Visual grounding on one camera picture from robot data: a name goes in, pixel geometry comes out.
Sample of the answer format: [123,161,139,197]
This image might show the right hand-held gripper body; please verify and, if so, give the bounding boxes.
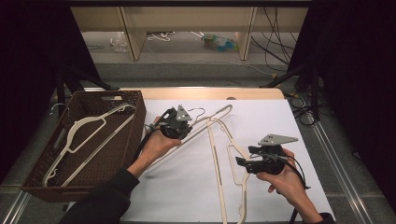
[245,133,299,175]

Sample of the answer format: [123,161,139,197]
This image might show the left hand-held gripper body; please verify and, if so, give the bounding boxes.
[158,105,193,140]

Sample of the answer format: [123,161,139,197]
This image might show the cream plastic clothes hanger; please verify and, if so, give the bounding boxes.
[41,102,138,189]
[206,118,252,224]
[146,104,233,171]

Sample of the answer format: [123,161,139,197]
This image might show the brown woven basket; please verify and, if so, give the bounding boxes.
[21,90,148,203]

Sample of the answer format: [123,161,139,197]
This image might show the person's left hand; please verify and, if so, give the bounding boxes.
[141,116,182,168]

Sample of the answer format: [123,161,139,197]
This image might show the person's right hand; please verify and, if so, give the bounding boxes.
[255,148,308,206]

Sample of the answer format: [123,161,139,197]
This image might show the white table mat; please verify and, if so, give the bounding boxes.
[64,98,337,224]

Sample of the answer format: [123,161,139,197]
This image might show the black metal stand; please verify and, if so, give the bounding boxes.
[56,64,120,119]
[259,60,322,122]

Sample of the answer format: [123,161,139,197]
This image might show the colourful plastic packaging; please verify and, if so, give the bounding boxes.
[201,33,240,53]

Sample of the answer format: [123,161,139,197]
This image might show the clear plastic bag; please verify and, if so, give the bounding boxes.
[109,31,129,53]

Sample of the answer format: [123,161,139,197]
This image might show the beige shelf unit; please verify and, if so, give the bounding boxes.
[69,6,309,62]

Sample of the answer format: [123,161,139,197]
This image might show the left hand-held gripper cable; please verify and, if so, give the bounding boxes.
[133,108,172,164]

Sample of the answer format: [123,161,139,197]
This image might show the hand-held gripper cable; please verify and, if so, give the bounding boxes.
[133,108,172,164]
[278,154,312,224]

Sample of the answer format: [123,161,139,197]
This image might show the right hand-held gripper cable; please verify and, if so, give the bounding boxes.
[278,154,312,224]

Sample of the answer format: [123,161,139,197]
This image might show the coiled black floor cables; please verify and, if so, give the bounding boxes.
[284,91,317,127]

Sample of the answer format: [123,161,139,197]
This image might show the metal floor rail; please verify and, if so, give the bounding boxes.
[309,119,376,224]
[0,189,32,224]

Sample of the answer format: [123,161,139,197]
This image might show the white cord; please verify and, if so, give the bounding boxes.
[147,31,176,43]

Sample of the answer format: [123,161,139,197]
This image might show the hanging black cables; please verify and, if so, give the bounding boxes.
[250,7,300,73]

